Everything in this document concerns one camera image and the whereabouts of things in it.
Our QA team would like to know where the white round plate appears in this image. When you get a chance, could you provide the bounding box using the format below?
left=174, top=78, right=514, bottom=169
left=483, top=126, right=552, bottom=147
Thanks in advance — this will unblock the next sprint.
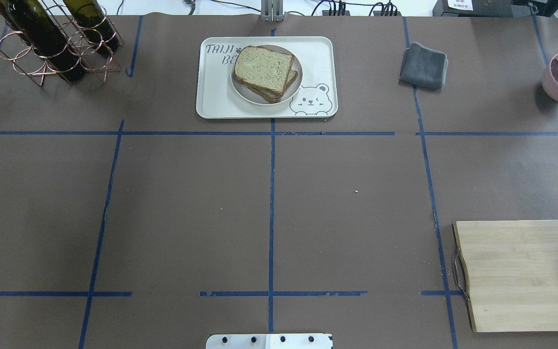
left=232, top=46, right=303, bottom=105

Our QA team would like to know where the bread slice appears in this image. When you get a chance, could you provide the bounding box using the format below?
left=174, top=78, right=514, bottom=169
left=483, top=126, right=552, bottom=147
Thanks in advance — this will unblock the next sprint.
left=234, top=46, right=295, bottom=96
left=244, top=70, right=299, bottom=104

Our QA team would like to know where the cream bear print tray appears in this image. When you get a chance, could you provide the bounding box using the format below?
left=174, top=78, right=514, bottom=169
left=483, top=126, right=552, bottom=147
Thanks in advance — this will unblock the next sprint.
left=196, top=37, right=338, bottom=119

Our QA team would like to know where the grey folded cloth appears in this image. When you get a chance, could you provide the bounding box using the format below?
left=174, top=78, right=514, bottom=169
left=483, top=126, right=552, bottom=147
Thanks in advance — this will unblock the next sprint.
left=399, top=42, right=448, bottom=91

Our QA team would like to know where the black box device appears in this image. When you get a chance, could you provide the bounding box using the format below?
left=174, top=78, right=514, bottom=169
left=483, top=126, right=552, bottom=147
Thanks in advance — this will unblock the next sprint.
left=432, top=0, right=558, bottom=18

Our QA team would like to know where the wooden cutting board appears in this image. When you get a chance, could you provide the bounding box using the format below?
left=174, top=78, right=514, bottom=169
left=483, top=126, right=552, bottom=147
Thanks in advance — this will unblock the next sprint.
left=453, top=220, right=558, bottom=332

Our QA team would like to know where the dark green wine bottle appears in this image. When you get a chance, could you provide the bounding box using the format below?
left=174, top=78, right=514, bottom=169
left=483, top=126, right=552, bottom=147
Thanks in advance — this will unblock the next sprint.
left=0, top=0, right=86, bottom=82

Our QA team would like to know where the aluminium frame post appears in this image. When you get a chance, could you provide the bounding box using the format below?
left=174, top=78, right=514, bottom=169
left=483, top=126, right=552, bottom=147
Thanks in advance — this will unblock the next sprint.
left=261, top=0, right=285, bottom=22

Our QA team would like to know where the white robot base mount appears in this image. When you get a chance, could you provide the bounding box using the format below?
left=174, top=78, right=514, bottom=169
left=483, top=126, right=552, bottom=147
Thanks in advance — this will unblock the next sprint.
left=205, top=333, right=334, bottom=349

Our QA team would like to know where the copper wire bottle rack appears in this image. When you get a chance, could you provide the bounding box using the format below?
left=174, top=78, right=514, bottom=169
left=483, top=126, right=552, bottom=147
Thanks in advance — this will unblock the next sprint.
left=0, top=0, right=123, bottom=86

